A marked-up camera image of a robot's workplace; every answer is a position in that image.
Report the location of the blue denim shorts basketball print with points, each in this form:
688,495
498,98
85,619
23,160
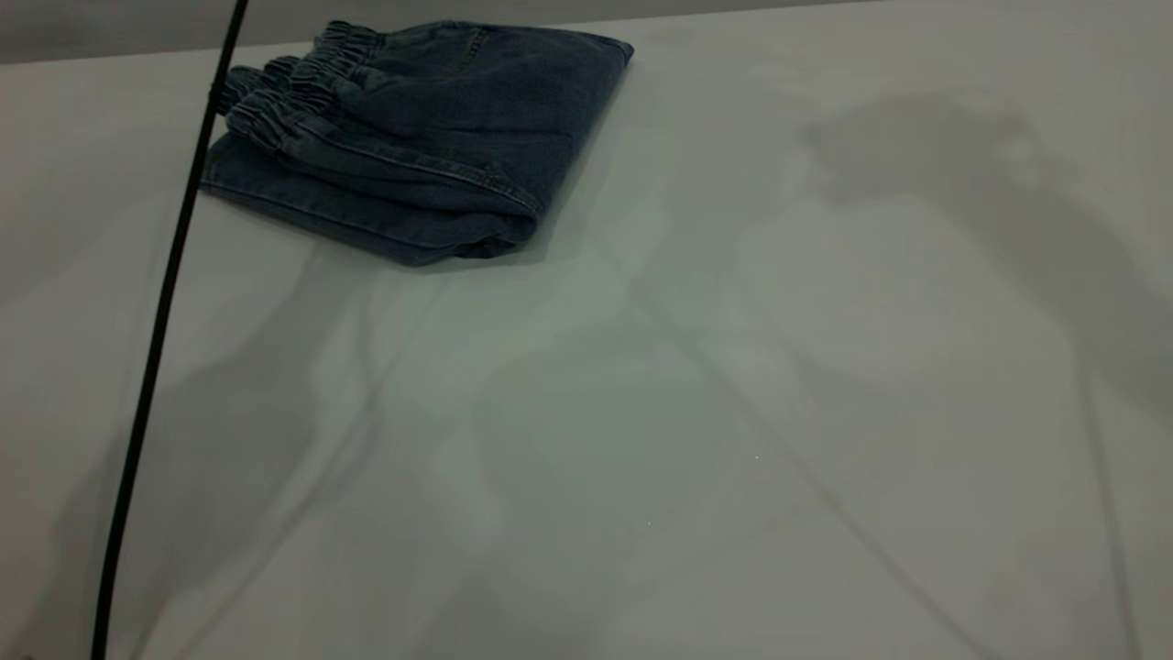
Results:
431,137

